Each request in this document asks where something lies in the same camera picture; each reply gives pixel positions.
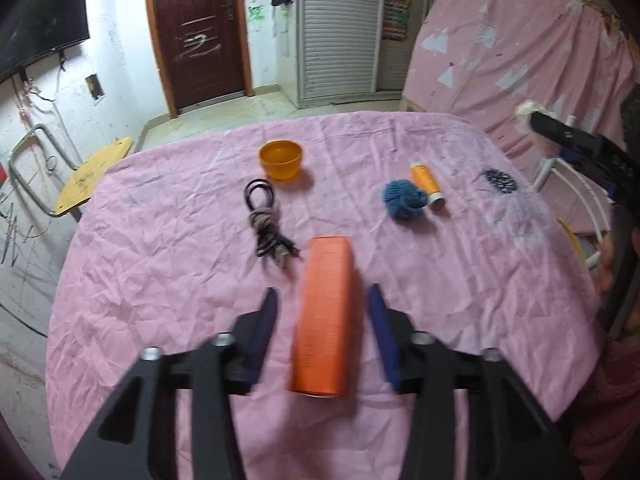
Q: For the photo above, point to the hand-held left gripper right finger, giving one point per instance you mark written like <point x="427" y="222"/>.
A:
<point x="382" y="330"/>

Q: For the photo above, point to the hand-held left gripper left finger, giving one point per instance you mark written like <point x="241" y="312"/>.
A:
<point x="265" y="320"/>

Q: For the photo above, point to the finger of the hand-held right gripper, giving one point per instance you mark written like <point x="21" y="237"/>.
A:
<point x="575" y="142"/>

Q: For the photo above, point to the orange cardboard box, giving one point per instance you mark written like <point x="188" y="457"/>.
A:
<point x="322" y="310"/>

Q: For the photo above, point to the white tissue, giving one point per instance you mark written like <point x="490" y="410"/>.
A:
<point x="526" y="110"/>

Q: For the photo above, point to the person's right hand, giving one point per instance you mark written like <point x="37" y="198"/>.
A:
<point x="606" y="265"/>

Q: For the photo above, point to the white metal chair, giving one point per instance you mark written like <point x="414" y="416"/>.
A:
<point x="545" y="167"/>

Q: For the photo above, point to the black spiky disc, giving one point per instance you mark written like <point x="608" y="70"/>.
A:
<point x="500" y="181"/>

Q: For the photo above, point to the pink tree-print curtain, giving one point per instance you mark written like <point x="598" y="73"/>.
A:
<point x="525" y="35"/>

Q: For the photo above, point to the blue knitted ball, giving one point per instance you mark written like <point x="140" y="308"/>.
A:
<point x="404" y="201"/>

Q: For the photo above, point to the orange tube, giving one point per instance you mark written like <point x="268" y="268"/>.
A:
<point x="427" y="184"/>

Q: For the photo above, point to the orange plastic bowl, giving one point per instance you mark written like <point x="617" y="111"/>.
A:
<point x="281" y="160"/>

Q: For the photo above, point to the person's fuzzy pink clothing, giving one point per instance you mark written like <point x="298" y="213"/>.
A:
<point x="610" y="410"/>

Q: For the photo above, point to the white louvered wardrobe door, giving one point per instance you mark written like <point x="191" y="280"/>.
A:
<point x="340" y="35"/>

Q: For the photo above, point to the dark red door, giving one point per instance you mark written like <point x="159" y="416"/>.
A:
<point x="200" y="35"/>

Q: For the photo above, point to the colourful wall chart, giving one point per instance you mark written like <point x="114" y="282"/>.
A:
<point x="398" y="10"/>

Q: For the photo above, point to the yellow stool grey frame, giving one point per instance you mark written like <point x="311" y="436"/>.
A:
<point x="95" y="170"/>

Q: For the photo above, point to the black wall television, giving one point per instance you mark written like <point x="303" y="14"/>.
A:
<point x="40" y="25"/>

